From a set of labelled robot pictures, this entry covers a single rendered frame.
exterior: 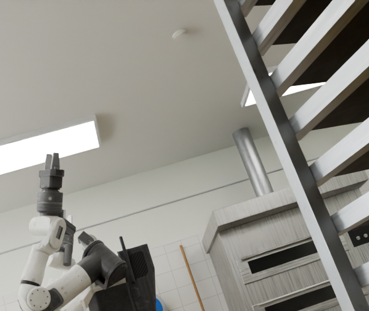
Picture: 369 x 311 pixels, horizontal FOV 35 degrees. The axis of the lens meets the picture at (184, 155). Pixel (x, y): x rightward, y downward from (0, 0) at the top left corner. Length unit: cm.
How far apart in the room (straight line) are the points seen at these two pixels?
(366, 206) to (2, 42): 332
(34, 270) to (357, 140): 138
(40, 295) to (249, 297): 372
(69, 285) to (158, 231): 462
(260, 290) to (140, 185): 205
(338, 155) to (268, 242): 476
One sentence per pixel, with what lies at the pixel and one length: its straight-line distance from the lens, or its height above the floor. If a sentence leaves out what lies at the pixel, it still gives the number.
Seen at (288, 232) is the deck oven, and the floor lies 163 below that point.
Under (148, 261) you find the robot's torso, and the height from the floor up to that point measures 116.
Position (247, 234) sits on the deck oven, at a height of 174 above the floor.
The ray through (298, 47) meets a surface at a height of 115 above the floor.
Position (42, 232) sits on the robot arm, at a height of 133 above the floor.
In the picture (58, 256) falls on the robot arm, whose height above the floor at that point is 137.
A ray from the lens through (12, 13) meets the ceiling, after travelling 377.
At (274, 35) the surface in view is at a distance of 106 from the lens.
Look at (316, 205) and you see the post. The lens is 97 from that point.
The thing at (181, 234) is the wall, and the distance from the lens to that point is 663.
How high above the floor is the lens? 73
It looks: 20 degrees up
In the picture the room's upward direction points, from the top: 20 degrees counter-clockwise
